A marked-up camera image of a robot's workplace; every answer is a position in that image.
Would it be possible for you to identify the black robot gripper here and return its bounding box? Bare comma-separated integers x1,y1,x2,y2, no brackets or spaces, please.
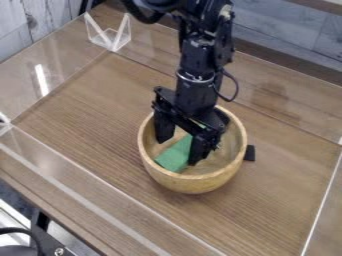
152,70,230,166

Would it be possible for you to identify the black patch on table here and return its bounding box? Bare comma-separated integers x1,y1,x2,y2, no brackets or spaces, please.
243,145,256,161

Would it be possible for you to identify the black cable lower left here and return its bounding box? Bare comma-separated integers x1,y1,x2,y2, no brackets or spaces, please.
0,226,33,246

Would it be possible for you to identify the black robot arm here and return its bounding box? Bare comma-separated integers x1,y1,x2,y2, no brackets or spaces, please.
120,0,235,165

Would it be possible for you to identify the black metal table frame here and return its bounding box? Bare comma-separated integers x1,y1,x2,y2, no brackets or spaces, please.
31,208,92,256

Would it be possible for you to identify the clear acrylic enclosure wall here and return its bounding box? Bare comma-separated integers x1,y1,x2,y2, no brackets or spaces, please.
0,114,224,256

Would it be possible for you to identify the green rectangular stick block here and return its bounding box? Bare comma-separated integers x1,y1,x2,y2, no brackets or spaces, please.
154,135,192,173

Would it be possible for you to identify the round wooden bowl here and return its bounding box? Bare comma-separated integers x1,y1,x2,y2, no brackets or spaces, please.
137,106,247,194

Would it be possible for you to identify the clear acrylic corner bracket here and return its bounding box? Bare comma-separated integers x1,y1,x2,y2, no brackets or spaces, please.
84,13,131,52

